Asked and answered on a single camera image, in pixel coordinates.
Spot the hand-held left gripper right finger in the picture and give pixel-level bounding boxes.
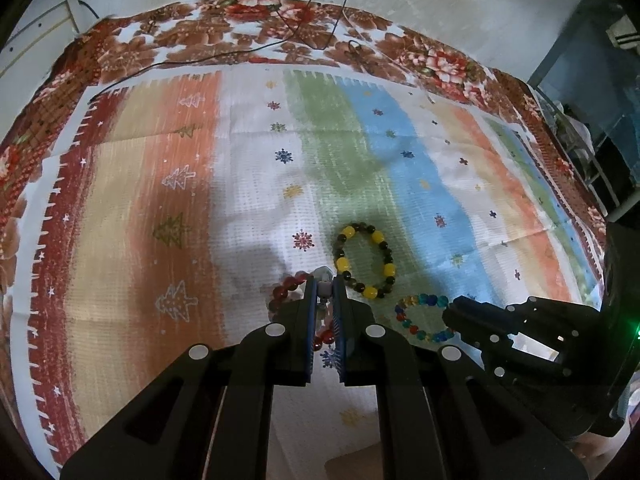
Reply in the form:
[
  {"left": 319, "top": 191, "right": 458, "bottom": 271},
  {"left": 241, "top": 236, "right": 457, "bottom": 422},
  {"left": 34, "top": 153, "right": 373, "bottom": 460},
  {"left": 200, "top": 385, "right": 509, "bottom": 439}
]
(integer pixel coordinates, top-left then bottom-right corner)
[{"left": 331, "top": 275, "right": 587, "bottom": 480}]

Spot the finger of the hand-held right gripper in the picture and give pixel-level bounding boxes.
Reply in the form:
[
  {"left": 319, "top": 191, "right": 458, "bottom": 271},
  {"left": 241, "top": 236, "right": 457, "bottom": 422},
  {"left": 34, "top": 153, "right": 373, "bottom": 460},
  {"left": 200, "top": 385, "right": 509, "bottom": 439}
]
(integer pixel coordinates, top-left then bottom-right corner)
[
  {"left": 442, "top": 310, "right": 603, "bottom": 387},
  {"left": 451, "top": 296, "right": 605, "bottom": 343}
]

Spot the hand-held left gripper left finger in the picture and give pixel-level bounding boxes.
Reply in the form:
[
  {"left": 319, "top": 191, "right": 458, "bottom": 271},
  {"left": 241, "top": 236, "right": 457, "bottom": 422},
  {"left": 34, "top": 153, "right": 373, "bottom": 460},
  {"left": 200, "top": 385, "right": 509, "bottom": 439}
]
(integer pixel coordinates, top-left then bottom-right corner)
[{"left": 60, "top": 275, "right": 319, "bottom": 480}]

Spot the red bead bracelet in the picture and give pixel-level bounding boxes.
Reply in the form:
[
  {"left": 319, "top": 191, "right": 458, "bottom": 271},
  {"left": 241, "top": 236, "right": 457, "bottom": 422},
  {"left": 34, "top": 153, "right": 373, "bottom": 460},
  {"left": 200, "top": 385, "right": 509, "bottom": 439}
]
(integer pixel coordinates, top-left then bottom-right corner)
[{"left": 267, "top": 267, "right": 337, "bottom": 354}]

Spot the multicoloured bead bracelet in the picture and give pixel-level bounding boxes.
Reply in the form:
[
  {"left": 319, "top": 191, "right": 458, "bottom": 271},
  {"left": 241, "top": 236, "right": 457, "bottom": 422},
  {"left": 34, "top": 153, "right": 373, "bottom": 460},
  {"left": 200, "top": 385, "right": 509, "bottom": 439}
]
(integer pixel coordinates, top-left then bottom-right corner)
[{"left": 394, "top": 293, "right": 456, "bottom": 345}]

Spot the striped printed cloth mat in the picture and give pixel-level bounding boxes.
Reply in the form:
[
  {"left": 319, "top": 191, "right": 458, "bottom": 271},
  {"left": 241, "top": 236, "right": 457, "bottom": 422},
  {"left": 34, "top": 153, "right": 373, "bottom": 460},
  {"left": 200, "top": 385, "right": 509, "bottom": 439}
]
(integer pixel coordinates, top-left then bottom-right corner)
[{"left": 15, "top": 67, "right": 608, "bottom": 466}]

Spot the black metal stand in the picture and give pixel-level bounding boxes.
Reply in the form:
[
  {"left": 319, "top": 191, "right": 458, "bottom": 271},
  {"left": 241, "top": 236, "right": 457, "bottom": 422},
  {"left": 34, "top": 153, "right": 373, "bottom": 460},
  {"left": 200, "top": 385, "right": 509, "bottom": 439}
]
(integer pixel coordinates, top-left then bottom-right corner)
[{"left": 547, "top": 95, "right": 640, "bottom": 221}]

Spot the blue cabinet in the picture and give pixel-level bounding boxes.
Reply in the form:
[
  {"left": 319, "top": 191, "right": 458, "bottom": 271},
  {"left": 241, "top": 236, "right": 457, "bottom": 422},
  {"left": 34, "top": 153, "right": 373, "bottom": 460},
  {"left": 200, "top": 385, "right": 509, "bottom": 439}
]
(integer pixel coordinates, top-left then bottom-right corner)
[{"left": 527, "top": 0, "right": 640, "bottom": 126}]

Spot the white box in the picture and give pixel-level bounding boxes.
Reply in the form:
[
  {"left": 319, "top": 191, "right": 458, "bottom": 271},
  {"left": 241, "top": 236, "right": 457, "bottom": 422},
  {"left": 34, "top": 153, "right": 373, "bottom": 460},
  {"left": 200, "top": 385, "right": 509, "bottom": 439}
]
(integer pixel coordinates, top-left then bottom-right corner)
[{"left": 606, "top": 14, "right": 640, "bottom": 52}]

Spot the striped colourful tablecloth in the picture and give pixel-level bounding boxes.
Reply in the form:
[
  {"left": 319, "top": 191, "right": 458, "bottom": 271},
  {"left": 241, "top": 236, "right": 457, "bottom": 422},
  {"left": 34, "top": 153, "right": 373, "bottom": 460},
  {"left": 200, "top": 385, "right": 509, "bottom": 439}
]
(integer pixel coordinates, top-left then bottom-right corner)
[{"left": 0, "top": 0, "right": 608, "bottom": 441}]

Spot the yellow and dark bead bracelet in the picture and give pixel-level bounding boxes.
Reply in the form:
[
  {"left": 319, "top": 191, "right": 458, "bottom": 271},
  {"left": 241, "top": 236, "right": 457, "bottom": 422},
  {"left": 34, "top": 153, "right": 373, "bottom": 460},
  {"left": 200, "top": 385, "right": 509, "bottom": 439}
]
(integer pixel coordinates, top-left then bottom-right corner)
[{"left": 332, "top": 222, "right": 398, "bottom": 301}]

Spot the long black cable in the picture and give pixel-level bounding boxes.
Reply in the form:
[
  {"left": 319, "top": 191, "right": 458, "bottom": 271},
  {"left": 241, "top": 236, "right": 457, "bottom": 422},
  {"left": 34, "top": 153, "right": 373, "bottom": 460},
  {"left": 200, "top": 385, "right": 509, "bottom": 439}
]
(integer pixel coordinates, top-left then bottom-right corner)
[{"left": 87, "top": 2, "right": 371, "bottom": 106}]

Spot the thin black cable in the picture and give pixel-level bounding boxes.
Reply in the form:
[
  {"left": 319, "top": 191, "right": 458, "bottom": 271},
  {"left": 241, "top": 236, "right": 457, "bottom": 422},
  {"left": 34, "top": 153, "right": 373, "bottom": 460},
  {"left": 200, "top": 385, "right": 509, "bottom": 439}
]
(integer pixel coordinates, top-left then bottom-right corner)
[{"left": 272, "top": 0, "right": 365, "bottom": 52}]

